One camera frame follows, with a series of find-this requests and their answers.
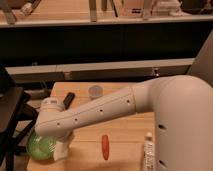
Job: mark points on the green ceramic bowl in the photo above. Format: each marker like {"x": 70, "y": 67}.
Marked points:
{"x": 40, "y": 148}

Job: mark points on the small grey round container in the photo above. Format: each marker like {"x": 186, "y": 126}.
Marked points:
{"x": 95, "y": 92}

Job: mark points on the black rectangular object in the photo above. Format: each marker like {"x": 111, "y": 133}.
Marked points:
{"x": 68, "y": 99}

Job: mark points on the orange carrot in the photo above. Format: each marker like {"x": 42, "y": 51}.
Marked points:
{"x": 105, "y": 147}

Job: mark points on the white tube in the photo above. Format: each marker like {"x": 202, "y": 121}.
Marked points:
{"x": 148, "y": 161}

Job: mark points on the black stand at left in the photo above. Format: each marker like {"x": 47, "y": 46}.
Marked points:
{"x": 17, "y": 118}

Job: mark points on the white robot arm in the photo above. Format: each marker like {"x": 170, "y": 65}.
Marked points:
{"x": 183, "y": 108}

